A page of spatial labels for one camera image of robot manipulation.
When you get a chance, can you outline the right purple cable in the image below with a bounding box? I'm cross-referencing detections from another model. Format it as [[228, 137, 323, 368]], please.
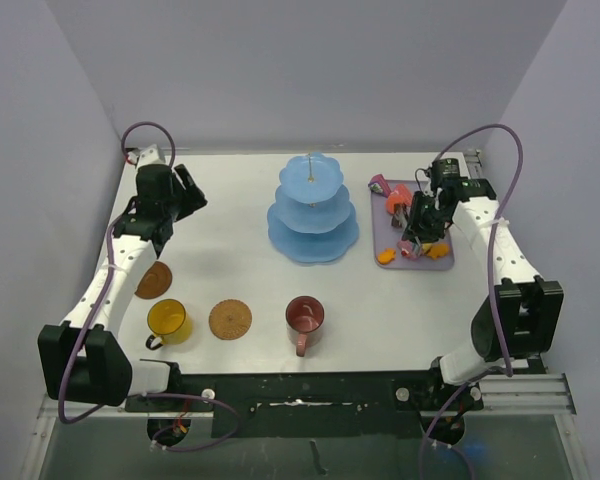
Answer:
[[417, 123, 525, 480]]

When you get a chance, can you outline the aluminium rail frame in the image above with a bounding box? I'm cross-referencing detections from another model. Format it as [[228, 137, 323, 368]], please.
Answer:
[[38, 372, 579, 420]]

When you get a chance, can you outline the woven rattan coaster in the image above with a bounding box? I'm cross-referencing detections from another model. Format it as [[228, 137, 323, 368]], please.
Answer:
[[208, 299, 252, 340]]

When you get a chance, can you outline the orange cookie left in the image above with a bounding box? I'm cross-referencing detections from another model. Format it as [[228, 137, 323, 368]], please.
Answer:
[[376, 248, 396, 265]]

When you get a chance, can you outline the blue three-tier cake stand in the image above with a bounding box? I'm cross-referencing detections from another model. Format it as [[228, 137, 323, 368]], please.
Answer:
[[267, 152, 359, 264]]

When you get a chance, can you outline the chocolate layered cake slice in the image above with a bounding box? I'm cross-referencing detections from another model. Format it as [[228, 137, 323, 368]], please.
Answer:
[[391, 203, 410, 230]]

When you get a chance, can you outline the pink patterned mug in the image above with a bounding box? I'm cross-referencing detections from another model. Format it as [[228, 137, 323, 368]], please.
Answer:
[[285, 296, 325, 358]]

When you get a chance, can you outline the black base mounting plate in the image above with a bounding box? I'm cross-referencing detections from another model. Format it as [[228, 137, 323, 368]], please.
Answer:
[[125, 370, 484, 439]]

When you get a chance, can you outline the purple serving tray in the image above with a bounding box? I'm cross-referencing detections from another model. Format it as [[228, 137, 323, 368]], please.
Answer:
[[368, 174, 455, 271]]

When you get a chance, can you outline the orange cookie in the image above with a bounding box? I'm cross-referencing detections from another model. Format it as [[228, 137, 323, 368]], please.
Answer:
[[425, 242, 451, 260], [376, 248, 396, 265]]

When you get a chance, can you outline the brown wooden coaster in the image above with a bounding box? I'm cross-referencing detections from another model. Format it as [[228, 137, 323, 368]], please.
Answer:
[[135, 261, 173, 300]]

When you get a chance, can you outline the yellow enamel mug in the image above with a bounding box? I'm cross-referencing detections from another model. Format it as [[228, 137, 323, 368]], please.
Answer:
[[145, 299, 193, 351]]

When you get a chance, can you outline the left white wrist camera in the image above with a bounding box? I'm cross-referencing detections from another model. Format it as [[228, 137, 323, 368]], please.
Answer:
[[126, 144, 167, 169]]

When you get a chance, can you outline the purple cake slice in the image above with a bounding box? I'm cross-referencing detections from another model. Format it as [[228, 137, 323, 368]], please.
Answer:
[[368, 174, 391, 197]]

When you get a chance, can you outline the pink strawberry cake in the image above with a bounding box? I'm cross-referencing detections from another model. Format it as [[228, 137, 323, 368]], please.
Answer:
[[397, 239, 423, 260]]

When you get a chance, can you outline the orange cookie right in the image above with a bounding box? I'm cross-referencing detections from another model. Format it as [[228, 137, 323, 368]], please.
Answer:
[[425, 242, 451, 260]]

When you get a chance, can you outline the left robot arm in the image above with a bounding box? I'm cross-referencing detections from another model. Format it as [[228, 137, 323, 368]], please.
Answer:
[[37, 163, 207, 411]]

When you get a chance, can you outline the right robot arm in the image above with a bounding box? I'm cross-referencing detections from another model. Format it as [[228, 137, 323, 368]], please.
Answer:
[[399, 158, 564, 409]]

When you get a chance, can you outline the red pink macaron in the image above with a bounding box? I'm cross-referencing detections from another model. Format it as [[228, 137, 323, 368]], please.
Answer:
[[385, 183, 413, 215]]

